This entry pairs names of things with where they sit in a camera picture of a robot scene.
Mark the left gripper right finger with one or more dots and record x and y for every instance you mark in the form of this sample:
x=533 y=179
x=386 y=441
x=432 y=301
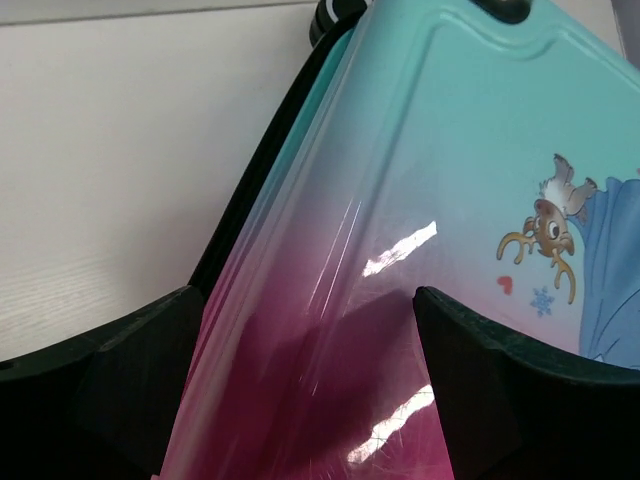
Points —
x=513 y=407

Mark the pink and teal suitcase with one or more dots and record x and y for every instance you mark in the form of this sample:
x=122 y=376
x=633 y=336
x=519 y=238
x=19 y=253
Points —
x=487 y=149

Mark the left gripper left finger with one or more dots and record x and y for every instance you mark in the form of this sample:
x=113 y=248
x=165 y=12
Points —
x=102 y=404

